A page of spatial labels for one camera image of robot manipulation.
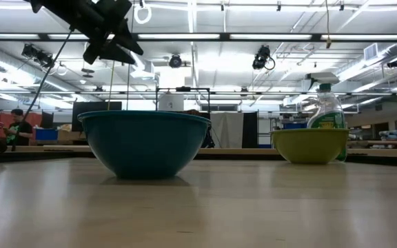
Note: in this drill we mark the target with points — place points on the blue storage bin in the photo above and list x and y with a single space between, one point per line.
46 134

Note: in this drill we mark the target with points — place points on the cardboard box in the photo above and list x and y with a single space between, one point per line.
71 135

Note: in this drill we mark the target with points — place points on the round black ceiling camera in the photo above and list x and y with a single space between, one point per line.
175 61

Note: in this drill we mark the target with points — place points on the seated person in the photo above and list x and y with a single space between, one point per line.
21 131

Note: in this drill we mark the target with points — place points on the blue shelf bins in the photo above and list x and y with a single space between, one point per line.
294 125

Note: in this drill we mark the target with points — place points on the black ceiling camera cluster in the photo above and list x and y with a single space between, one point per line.
36 55

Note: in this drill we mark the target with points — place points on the grey hanging cloth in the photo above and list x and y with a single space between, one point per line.
226 129

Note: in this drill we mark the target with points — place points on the black upright panel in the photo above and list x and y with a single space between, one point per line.
250 129

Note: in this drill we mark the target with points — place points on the clear green-label spray bottle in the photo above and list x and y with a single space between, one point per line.
326 110

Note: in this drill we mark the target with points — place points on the black overhead light rail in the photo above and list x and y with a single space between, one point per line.
271 36

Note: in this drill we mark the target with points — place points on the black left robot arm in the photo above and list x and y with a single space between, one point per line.
36 5

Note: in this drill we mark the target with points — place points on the large teal bowl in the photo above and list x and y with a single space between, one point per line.
143 144

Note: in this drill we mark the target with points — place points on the white ceiling air vent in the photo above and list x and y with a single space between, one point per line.
371 51

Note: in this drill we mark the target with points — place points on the silver ceiling duct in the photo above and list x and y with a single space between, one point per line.
140 62

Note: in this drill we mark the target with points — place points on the long wooden bench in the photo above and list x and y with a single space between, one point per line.
240 151

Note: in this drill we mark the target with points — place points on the yellow-green bowl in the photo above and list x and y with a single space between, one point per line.
308 146

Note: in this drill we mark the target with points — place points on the black monitor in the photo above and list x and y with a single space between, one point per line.
95 105

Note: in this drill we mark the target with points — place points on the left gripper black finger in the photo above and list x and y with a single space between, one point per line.
115 53
127 39

